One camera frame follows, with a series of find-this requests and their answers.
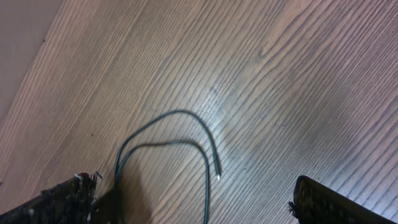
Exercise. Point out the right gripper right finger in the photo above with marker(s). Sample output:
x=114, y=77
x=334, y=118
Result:
x=315, y=203

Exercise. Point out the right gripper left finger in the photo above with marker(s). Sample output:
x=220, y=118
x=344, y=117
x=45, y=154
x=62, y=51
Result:
x=68, y=202

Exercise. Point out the cardboard wall panel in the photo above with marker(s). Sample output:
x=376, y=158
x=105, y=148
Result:
x=24, y=24

